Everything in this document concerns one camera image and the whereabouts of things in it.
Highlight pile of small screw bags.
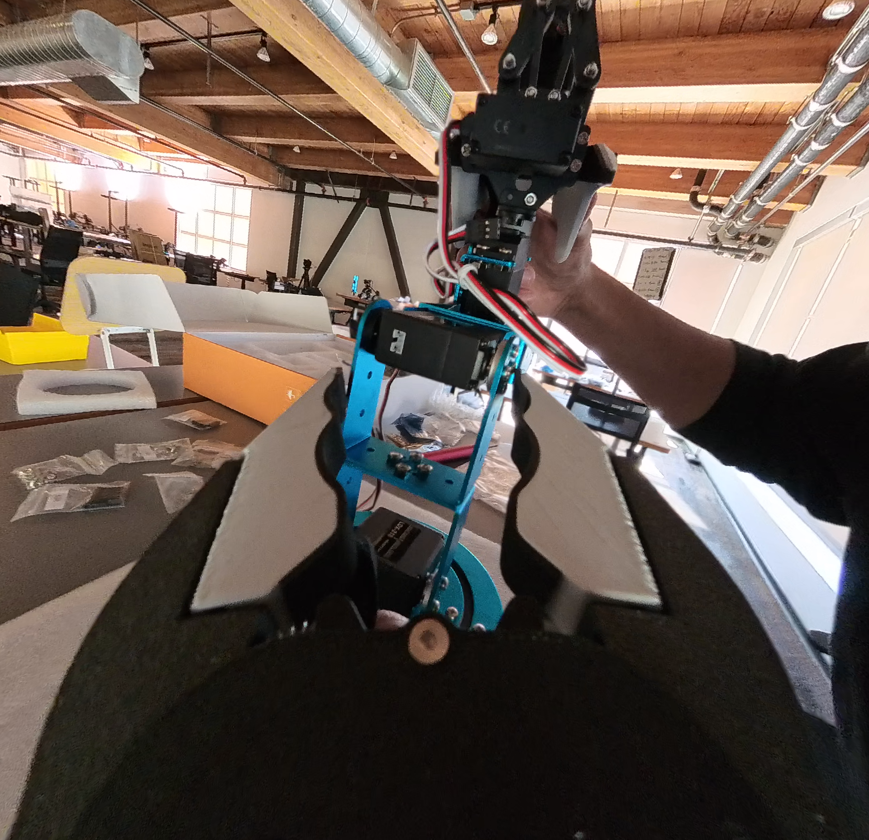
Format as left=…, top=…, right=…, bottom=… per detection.
left=10, top=409, right=245, bottom=523

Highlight flat silver duct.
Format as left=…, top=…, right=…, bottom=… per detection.
left=0, top=8, right=145, bottom=104

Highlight wall whiteboard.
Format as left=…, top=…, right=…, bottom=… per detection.
left=635, top=246, right=676, bottom=301

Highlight person's right hand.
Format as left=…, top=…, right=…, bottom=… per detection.
left=517, top=198, right=608, bottom=320

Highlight beige wooden chair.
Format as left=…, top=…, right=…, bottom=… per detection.
left=61, top=256, right=187, bottom=339

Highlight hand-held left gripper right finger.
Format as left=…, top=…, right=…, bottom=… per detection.
left=501, top=372, right=664, bottom=610

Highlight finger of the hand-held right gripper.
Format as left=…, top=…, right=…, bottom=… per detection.
left=550, top=144, right=619, bottom=265
left=447, top=168, right=486, bottom=245

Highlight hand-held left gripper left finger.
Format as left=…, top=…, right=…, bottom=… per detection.
left=190, top=368, right=361, bottom=613

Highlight black office chair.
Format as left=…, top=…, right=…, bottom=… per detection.
left=567, top=382, right=653, bottom=457

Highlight silver spiral ventilation duct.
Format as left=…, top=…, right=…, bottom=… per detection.
left=272, top=0, right=456, bottom=131

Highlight silver ceiling pipes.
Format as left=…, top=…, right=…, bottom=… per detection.
left=706, top=25, right=869, bottom=243

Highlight grey desk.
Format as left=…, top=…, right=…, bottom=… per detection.
left=0, top=372, right=517, bottom=624

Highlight yellow plastic tray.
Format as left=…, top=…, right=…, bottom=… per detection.
left=0, top=314, right=89, bottom=366

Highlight person's black shirt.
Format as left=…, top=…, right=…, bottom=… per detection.
left=679, top=341, right=869, bottom=840

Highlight blue toy robot arm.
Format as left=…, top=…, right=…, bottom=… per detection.
left=336, top=0, right=605, bottom=634

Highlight orange white cardboard box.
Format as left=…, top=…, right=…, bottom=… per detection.
left=75, top=273, right=354, bottom=427

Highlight person's right forearm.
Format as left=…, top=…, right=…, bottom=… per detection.
left=553, top=270, right=737, bottom=434

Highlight white foam frame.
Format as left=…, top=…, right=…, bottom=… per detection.
left=17, top=369, right=158, bottom=416

